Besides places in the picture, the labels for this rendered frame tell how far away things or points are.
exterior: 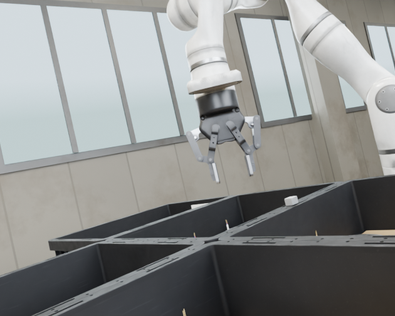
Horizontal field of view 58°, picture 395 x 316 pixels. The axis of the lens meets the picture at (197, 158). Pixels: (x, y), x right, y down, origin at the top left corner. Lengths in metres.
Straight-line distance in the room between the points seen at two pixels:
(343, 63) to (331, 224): 0.39
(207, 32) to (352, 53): 0.38
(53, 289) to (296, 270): 0.42
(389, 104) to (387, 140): 0.08
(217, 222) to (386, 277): 0.58
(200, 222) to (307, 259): 0.50
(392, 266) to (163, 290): 0.22
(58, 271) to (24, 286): 0.06
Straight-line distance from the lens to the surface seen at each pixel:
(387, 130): 0.85
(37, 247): 2.37
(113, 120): 2.53
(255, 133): 0.64
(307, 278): 0.37
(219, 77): 0.59
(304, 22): 0.89
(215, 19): 0.66
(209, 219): 0.85
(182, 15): 0.68
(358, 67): 0.91
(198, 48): 0.64
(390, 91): 0.84
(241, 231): 0.48
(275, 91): 3.51
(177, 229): 0.79
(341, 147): 3.77
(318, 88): 3.75
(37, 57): 2.54
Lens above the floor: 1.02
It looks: 1 degrees up
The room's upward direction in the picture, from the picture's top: 13 degrees counter-clockwise
